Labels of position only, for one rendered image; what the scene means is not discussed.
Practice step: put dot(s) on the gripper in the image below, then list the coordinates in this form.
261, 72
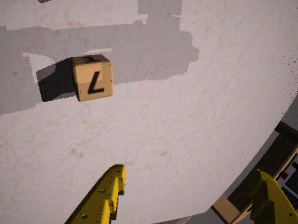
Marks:
269, 206

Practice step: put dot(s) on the brown wooden number cube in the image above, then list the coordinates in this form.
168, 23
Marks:
92, 77

